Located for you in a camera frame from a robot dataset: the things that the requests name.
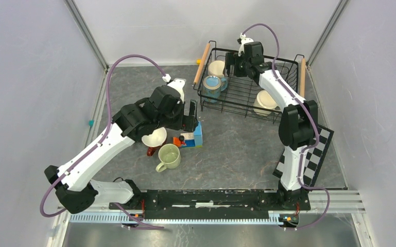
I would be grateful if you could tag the slotted cable duct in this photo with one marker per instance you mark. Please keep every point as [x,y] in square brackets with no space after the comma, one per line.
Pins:
[121,218]

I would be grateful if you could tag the blue mug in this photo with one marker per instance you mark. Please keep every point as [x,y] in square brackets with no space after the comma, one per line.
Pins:
[213,86]

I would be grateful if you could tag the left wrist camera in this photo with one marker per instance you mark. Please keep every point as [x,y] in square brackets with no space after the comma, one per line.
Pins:
[177,83]

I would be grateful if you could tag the green mug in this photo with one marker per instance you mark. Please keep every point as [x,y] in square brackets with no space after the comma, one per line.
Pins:
[169,156]

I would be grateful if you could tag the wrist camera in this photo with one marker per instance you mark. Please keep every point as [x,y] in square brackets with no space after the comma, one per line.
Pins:
[177,83]
[242,41]

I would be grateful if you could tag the cream cup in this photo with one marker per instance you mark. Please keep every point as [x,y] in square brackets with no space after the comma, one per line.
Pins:
[264,104]

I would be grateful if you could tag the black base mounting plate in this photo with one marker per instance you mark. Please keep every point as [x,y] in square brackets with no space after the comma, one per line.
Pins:
[216,204]

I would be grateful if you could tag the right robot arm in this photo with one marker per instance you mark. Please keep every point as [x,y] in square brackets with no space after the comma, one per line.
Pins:
[297,130]

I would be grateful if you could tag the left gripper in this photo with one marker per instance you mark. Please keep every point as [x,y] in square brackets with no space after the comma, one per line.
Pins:
[186,123]

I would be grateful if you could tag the toy block structure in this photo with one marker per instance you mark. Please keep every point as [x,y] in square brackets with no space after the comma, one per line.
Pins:
[190,140]

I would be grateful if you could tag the red mug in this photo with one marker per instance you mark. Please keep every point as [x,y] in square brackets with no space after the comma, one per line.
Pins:
[155,140]

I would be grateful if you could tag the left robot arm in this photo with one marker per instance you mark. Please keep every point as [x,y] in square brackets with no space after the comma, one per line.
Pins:
[73,182]

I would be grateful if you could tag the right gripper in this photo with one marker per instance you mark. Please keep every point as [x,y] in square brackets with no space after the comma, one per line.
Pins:
[233,58]

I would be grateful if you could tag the checkerboard calibration board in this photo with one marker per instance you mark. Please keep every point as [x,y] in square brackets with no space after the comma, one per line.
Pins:
[315,157]

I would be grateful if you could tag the cream floral mug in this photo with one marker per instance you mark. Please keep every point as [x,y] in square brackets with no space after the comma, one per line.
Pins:
[217,68]

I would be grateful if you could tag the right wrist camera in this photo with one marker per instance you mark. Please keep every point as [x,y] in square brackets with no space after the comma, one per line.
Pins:
[242,41]

